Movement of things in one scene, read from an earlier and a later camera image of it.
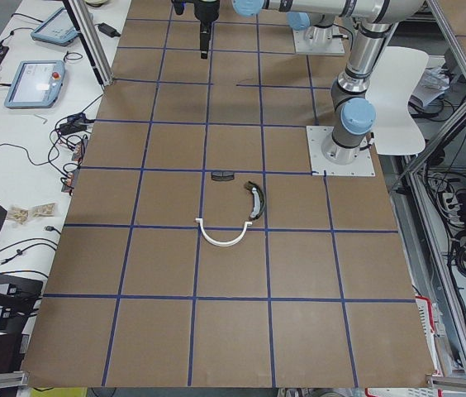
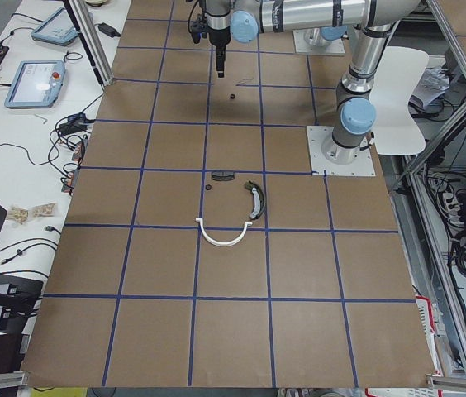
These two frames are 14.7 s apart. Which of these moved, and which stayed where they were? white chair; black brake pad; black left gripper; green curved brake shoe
Moved: black left gripper
Stayed: green curved brake shoe; white chair; black brake pad
